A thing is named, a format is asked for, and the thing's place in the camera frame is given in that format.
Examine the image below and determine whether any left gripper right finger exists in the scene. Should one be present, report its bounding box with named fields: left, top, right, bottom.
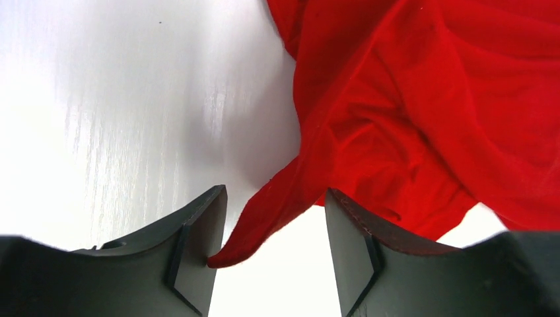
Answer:
left=325, top=189, right=559, bottom=316

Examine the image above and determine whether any red t-shirt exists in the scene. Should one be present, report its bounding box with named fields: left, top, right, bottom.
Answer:
left=208, top=1, right=559, bottom=268

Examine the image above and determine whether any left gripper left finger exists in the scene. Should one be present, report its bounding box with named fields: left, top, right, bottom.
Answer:
left=1, top=185, right=227, bottom=316

